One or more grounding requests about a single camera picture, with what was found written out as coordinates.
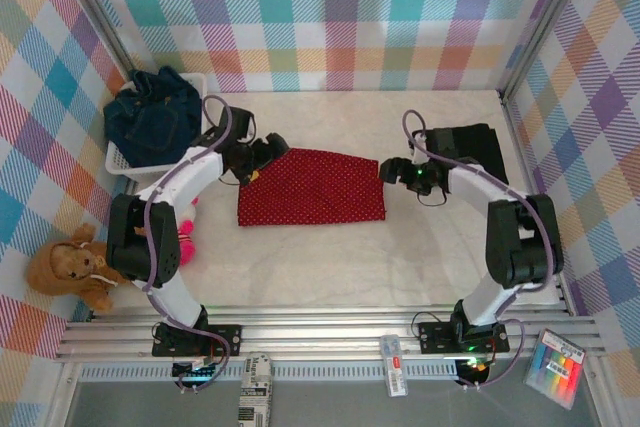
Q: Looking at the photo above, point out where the red polka dot skirt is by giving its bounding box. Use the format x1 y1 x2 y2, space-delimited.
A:
236 147 389 228

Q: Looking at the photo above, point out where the black skirt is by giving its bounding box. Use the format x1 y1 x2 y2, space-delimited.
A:
447 122 510 187

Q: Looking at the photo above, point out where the white plastic basket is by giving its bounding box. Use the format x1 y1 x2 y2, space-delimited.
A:
104 72 209 181

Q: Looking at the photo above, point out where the pink and white plush doll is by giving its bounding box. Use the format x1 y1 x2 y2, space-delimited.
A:
177 195 200 268

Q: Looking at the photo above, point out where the clear plastic box with labels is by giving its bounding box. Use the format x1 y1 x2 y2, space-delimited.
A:
379 333 409 398

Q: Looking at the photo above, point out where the brown teddy bear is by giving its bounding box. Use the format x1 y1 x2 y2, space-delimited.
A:
25 220 134 313

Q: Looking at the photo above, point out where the colourful marker pack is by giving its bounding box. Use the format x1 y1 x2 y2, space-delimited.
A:
524 329 587 411

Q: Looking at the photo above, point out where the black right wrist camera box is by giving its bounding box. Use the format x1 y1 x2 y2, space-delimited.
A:
423 127 455 159

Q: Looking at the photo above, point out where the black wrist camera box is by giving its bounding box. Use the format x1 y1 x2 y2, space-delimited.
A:
218 106 255 144
423 127 455 159

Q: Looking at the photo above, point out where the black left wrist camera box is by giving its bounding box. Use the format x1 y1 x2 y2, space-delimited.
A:
218 106 255 144

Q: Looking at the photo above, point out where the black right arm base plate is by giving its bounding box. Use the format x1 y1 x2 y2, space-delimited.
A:
418 320 511 356

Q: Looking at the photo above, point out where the aluminium frame rail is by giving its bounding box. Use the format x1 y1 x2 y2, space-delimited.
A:
52 304 609 363

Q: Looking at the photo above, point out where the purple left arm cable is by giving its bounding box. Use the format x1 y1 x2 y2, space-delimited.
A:
142 94 256 396

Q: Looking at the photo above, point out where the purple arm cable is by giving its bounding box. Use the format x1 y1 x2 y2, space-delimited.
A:
402 109 559 391
142 94 256 396

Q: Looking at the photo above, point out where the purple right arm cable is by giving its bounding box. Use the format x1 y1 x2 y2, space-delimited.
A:
402 109 559 391

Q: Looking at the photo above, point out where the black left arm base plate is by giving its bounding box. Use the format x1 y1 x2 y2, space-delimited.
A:
152 322 243 359

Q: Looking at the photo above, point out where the aluminium corner post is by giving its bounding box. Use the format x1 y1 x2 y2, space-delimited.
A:
497 0 599 98
59 0 139 81

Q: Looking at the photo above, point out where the slotted grey cable duct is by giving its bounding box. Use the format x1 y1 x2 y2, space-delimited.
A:
77 360 461 382

